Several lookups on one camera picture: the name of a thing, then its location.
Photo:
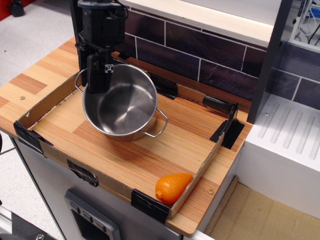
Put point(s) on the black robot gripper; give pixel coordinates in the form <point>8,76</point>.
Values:
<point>103,29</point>

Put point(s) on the stainless steel pot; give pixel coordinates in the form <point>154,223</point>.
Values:
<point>127,111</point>

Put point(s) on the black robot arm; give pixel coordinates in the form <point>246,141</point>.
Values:
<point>97,3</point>

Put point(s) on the cardboard fence with black tape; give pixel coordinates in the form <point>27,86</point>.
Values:
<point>198,140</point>

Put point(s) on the black caster wheel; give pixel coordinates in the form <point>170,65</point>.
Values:
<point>16,8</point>

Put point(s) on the orange toy carrot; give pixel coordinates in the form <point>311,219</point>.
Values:
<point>169,188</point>

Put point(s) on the grey toy oven front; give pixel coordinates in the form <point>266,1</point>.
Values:
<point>91,223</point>

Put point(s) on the white toy sink drainboard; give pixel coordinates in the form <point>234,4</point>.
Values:
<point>281,155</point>

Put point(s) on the dark grey vertical post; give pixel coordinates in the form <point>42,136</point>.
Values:
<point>265,80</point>

